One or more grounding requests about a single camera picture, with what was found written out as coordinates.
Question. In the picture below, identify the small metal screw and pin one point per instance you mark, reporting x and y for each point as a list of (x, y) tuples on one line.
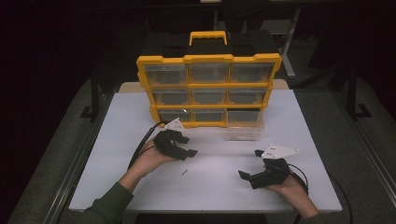
[(184, 172)]

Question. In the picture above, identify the black metal stand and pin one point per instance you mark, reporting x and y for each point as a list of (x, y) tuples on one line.
[(94, 99), (352, 99)]

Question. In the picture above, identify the aluminium frame rail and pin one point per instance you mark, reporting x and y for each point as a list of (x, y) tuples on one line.
[(370, 149), (74, 168)]

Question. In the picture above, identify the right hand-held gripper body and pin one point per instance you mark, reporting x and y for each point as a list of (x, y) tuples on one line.
[(269, 174)]

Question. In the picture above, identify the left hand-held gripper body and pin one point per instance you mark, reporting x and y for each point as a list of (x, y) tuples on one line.
[(169, 144)]

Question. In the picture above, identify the clear plastic screw drawer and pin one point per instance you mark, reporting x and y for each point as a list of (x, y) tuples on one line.
[(244, 133)]

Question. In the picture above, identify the person's right hand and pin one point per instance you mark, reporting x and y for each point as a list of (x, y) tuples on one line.
[(291, 188)]

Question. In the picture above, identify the white desk leg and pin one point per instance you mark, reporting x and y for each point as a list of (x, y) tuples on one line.
[(289, 46)]

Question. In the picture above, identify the yellow black storage organizer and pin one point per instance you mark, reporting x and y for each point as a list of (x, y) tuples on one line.
[(208, 58)]

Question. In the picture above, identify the person's left hand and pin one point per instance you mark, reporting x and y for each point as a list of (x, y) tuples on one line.
[(149, 160)]

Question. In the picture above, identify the grid of clear drawers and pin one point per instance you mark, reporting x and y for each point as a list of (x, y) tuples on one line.
[(166, 74)]

